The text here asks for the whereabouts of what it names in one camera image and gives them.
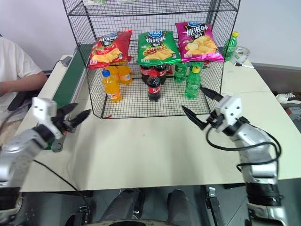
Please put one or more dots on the green conveyor belt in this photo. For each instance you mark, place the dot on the green conveyor belt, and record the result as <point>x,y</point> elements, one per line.
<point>70,80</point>

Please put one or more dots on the green potato chips bag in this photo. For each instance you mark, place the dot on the green potato chips bag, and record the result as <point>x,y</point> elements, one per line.
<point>157,48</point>

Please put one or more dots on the dark rounded shape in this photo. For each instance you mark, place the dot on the dark rounded shape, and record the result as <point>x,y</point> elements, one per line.
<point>121,204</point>
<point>178,204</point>

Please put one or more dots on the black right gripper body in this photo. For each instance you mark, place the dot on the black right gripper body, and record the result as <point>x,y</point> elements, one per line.
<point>213,121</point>

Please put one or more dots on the orange soda bottle blue cap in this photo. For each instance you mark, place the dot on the orange soda bottle blue cap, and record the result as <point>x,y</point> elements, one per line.
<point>112,88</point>

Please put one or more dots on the magenta potato chips bag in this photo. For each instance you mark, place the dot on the magenta potato chips bag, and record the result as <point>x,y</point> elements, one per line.
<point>200,43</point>

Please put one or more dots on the cola bottle red cap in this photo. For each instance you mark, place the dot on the cola bottle red cap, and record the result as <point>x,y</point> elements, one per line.
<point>154,88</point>

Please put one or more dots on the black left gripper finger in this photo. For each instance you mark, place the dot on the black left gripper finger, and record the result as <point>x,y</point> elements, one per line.
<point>81,116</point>
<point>70,107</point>

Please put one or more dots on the white sneaker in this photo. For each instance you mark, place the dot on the white sneaker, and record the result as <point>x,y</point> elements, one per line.
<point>288,97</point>

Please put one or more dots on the black chair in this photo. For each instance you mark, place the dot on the black chair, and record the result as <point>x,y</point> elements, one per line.
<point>21,100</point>

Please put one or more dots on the grey conveyor motor box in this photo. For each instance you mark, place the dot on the grey conveyor motor box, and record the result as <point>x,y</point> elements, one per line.
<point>67,61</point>

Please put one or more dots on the red potato chips bag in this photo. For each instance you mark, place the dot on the red potato chips bag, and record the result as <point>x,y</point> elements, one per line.
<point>110,50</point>

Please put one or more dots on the clear plastic cup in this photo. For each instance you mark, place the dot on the clear plastic cup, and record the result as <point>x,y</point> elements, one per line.
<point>241,54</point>

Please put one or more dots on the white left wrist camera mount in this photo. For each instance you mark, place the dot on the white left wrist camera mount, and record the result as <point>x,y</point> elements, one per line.
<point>43,108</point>

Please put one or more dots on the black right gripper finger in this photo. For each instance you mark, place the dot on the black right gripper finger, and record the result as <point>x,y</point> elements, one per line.
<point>194,116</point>
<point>211,93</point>

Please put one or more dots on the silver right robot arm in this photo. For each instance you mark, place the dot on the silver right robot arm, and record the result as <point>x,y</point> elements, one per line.
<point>258,160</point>

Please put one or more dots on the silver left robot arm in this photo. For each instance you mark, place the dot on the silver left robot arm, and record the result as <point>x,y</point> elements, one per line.
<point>16,153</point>

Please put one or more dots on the green soda bottle yellow cap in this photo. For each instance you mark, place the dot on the green soda bottle yellow cap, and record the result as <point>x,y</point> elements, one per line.
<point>230,47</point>
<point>193,83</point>

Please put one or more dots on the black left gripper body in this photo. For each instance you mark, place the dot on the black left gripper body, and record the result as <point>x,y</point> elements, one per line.
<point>63,124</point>

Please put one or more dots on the white marker pen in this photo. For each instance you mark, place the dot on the white marker pen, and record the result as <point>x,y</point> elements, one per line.
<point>248,66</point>

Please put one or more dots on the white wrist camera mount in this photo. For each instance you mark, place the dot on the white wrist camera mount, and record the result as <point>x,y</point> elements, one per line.
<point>43,108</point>
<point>229,110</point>

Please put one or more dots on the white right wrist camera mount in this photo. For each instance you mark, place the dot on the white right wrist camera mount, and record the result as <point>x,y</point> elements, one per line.
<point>229,110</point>

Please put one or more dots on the person in white shirt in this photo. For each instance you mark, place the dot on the person in white shirt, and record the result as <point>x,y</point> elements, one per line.
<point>16,68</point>

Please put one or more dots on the black metal strut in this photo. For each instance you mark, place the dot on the black metal strut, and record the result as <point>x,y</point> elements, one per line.
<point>215,204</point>

